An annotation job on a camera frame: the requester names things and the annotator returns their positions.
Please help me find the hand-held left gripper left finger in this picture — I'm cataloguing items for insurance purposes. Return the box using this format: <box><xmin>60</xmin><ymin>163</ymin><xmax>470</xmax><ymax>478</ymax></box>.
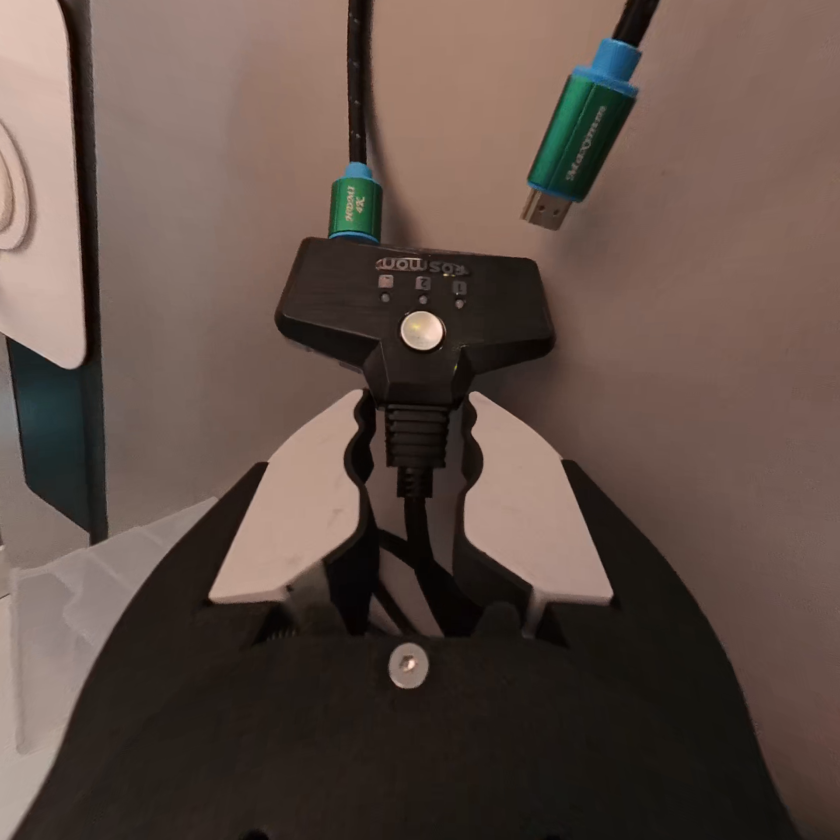
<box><xmin>209</xmin><ymin>387</ymin><xmax>382</xmax><ymax>636</ymax></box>

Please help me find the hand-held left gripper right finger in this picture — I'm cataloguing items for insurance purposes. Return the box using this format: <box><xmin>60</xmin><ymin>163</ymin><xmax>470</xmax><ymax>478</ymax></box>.
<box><xmin>451</xmin><ymin>390</ymin><xmax>616</xmax><ymax>639</ymax></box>

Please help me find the thin black switch cable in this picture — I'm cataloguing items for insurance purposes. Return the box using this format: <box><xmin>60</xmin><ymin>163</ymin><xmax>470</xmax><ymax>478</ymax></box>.
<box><xmin>371</xmin><ymin>482</ymin><xmax>463</xmax><ymax>639</ymax></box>

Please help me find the black hdmi switch box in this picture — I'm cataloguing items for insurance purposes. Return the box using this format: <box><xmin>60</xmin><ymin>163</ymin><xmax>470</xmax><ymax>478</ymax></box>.
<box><xmin>274</xmin><ymin>236</ymin><xmax>557</xmax><ymax>488</ymax></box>

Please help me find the braided hdmi cable green plug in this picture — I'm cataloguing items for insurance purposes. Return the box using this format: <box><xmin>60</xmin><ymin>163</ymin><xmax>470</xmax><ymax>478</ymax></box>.
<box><xmin>518</xmin><ymin>0</ymin><xmax>664</xmax><ymax>232</ymax></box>
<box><xmin>327</xmin><ymin>0</ymin><xmax>383</xmax><ymax>247</ymax></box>

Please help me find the clear plastic bag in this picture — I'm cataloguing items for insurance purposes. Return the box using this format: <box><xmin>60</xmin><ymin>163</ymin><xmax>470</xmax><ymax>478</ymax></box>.
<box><xmin>0</xmin><ymin>495</ymin><xmax>221</xmax><ymax>757</ymax></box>

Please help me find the dark teal box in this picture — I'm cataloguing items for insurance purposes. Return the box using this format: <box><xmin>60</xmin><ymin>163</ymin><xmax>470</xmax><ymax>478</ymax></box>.
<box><xmin>7</xmin><ymin>0</ymin><xmax>110</xmax><ymax>543</ymax></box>

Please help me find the white rounded panel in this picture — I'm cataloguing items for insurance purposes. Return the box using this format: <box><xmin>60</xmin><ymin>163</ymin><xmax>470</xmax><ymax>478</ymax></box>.
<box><xmin>0</xmin><ymin>0</ymin><xmax>90</xmax><ymax>370</ymax></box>

